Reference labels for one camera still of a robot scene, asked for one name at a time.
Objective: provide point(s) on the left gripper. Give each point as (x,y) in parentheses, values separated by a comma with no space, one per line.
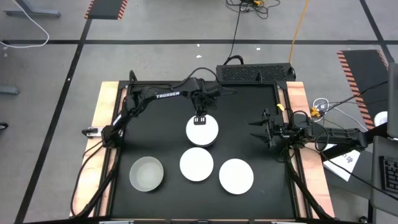
(203,102)

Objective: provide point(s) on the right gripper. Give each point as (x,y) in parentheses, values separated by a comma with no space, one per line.
(280,130)

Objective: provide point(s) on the white bowl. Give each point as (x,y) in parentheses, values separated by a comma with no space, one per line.
(203,133)
(236,176)
(196,164)

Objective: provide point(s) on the pale grey bowl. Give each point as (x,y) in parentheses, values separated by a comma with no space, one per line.
(146,174)

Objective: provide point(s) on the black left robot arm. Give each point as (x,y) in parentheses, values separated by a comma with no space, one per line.
(168,95)

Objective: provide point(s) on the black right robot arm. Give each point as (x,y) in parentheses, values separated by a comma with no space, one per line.
(342,135)

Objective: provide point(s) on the yellow tag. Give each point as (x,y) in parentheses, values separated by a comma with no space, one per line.
(280,107)

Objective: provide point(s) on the black perforated computer tower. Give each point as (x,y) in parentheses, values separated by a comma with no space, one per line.
(248,73)

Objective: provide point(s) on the wooden table board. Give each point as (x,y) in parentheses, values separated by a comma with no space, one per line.
(107,93)
(311,186)

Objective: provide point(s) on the white paper sheet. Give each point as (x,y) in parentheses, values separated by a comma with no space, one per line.
(342,165)

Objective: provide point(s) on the black metal bar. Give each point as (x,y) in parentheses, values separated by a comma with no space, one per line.
(376,132)

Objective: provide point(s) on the black orange-striped floor mat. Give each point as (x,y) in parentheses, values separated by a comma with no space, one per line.
(105,9)
(363,77)

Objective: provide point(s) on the white round container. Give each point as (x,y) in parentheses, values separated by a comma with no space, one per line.
(381,119)

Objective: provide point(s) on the grey desk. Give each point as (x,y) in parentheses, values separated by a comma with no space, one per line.
(377,199)

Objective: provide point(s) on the grey monitor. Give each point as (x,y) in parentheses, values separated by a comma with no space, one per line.
(393,99)

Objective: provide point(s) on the black keyboard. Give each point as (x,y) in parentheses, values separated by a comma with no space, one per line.
(390,174)

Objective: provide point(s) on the grey desk foot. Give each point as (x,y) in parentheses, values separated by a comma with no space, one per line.
(9,90)
(31,13)

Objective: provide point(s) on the black aluminium table frame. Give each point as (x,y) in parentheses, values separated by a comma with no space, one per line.
(248,84)

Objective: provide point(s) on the silver clamp bracket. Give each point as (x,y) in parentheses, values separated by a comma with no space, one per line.
(93,132)

